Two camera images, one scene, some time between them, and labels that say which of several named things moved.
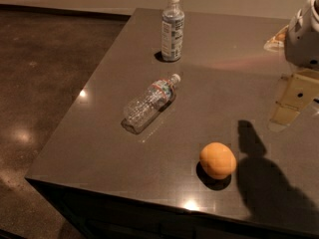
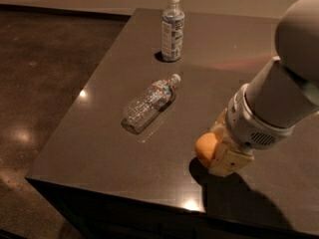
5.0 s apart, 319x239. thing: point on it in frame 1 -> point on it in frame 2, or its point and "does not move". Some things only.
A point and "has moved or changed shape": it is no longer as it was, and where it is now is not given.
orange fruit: x=218 y=159 has moved or changed shape
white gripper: x=302 y=40 -> x=249 y=124
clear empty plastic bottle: x=149 y=104 does not move
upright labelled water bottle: x=172 y=29 does not move
